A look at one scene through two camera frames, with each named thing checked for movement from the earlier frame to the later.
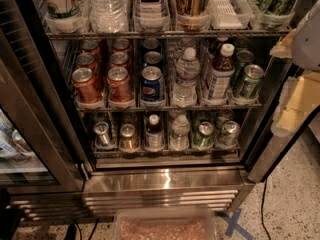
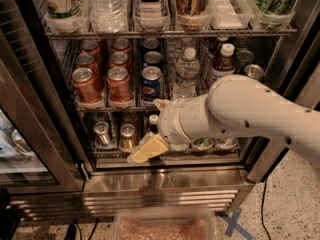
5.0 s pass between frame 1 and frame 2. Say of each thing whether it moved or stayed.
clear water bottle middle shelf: stayed
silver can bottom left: stayed
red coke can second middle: stayed
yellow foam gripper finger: moved
